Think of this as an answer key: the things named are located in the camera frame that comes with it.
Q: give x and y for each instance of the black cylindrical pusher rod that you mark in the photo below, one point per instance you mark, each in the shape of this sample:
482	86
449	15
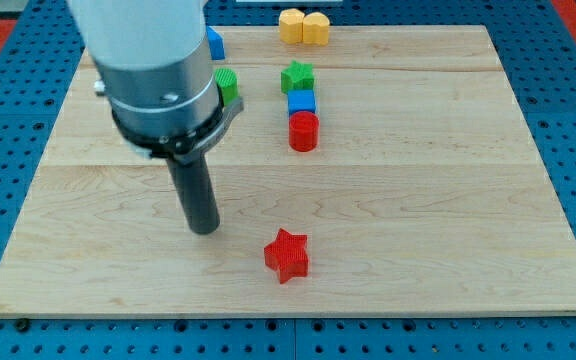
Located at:
195	193

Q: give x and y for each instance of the blue cube block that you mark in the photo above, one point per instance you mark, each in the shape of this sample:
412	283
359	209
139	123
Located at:
301	100

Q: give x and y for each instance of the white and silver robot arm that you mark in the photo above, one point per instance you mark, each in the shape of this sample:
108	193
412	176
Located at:
156	66

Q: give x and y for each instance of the blue block behind arm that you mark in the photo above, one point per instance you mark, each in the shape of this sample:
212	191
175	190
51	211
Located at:
216	44

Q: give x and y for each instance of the red star block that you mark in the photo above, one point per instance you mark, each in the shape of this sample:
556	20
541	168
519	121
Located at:
287	255

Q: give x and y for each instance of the green star block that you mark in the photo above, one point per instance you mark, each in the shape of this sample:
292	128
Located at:
297	76

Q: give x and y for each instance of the green cylinder block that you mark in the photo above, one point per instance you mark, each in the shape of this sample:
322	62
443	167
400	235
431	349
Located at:
227	84

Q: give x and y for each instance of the red cylinder block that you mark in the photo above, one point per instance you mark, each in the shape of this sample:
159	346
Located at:
303	131

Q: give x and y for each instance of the light wooden board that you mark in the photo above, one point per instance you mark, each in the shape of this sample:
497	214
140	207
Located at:
426	196

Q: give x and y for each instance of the yellow hexagon block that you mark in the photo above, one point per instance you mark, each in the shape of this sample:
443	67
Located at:
290	24

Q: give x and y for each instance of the yellow heart block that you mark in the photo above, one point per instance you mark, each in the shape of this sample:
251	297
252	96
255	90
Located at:
316	29

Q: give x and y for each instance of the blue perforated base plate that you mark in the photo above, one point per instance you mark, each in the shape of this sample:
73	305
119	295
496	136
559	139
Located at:
536	49

